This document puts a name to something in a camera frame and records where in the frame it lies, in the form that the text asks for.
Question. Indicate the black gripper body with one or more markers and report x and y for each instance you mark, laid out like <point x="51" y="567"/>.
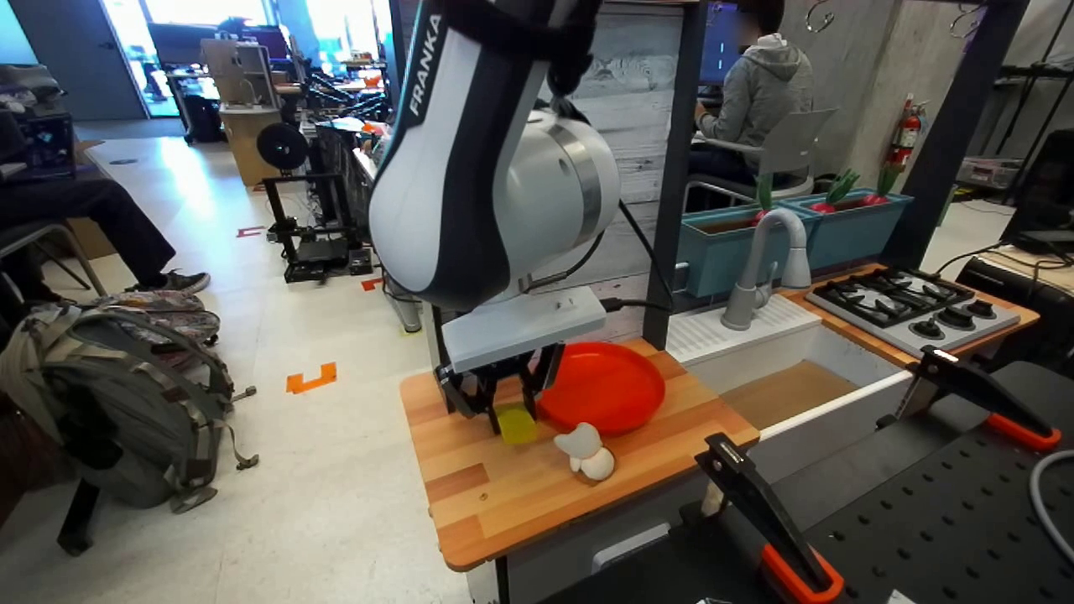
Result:
<point x="473" y="391"/>

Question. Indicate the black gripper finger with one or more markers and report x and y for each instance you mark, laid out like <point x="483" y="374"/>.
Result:
<point x="489" y="403"/>
<point x="540" y="377"/>

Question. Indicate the yellow block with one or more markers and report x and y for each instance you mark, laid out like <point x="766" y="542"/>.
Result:
<point x="517" y="425"/>

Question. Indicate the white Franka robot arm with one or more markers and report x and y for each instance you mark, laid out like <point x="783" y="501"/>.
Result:
<point x="496" y="188"/>

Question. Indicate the orange plastic plate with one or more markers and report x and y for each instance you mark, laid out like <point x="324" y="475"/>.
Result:
<point x="602" y="384"/>

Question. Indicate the wooden butcher block counter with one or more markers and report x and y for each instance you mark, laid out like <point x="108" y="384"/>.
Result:
<point x="489" y="499"/>

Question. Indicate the white toy garlic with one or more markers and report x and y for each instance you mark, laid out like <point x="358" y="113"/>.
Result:
<point x="584" y="454"/>

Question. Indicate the grey toy faucet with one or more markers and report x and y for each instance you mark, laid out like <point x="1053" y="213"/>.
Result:
<point x="762" y="270"/>

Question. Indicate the left teal planter box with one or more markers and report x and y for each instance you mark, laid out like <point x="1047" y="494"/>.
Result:
<point x="715" y="242"/>

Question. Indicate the teal planter box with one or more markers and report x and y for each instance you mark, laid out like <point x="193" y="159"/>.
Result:
<point x="715" y="242"/>
<point x="851" y="234"/>

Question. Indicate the near black orange clamp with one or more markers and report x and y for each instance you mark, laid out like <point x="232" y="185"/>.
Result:
<point x="785" y="563"/>

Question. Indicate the black orange clamp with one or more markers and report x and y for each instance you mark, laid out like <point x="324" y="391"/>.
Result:
<point x="1009" y="419"/>
<point x="785" y="563"/>

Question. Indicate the white toy sink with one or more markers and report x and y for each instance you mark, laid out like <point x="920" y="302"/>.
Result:
<point x="783" y="369"/>

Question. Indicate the left toy radish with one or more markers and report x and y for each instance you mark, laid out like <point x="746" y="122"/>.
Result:
<point x="762" y="192"/>

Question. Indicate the toy radish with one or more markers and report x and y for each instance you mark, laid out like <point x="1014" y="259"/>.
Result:
<point x="762" y="192"/>
<point x="836" y="192"/>

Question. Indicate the grey backpack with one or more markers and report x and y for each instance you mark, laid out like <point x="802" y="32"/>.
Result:
<point x="131" y="391"/>

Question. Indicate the right teal planter box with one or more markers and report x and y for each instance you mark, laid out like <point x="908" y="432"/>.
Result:
<point x="851" y="234"/>

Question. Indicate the seated person in hoodie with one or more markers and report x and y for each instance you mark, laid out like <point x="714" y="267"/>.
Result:
<point x="762" y="86"/>

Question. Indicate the black toy stove grate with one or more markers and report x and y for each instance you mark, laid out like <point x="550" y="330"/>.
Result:
<point x="908" y="311"/>

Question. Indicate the right toy radish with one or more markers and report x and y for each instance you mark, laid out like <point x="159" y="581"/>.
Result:
<point x="836" y="192"/>

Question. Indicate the far black orange clamp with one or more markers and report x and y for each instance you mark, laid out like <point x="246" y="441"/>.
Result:
<point x="1009" y="419"/>

